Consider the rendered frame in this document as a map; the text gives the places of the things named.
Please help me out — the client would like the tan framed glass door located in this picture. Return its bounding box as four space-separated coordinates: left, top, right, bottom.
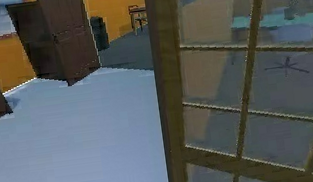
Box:
144 0 313 182

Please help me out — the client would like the brown wooden chair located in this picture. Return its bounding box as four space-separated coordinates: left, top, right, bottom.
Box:
127 3 150 37

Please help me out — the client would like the brown wooden table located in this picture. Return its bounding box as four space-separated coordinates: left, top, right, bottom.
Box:
128 6 150 36

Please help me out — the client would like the black bin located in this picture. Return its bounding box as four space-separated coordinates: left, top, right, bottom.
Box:
88 14 112 53

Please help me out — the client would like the dark brown room door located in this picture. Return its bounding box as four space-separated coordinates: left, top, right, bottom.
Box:
4 0 104 94

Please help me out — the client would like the teal table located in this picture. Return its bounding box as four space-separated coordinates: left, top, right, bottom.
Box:
229 6 313 53

